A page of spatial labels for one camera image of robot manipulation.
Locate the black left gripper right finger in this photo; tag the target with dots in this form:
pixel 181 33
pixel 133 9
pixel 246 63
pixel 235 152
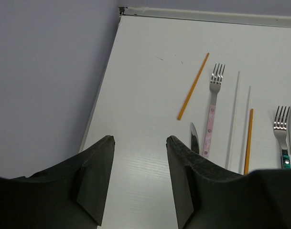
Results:
pixel 207 196

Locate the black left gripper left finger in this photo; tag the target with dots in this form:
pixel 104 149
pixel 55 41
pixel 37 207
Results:
pixel 69 195

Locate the pink-handled fork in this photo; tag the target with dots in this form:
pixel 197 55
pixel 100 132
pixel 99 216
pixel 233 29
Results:
pixel 214 87

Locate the orange chopstick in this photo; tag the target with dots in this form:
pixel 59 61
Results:
pixel 188 97
pixel 248 148

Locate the white chopstick right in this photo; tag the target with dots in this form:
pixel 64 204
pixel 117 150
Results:
pixel 245 133

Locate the white chopstick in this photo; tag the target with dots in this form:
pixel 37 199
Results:
pixel 232 128
pixel 245 133

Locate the white chopstick left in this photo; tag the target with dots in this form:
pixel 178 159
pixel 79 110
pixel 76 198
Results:
pixel 232 128

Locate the pink-handled knife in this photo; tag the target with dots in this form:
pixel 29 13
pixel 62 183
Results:
pixel 194 139

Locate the teal-handled fork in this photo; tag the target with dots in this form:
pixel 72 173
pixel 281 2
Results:
pixel 280 132

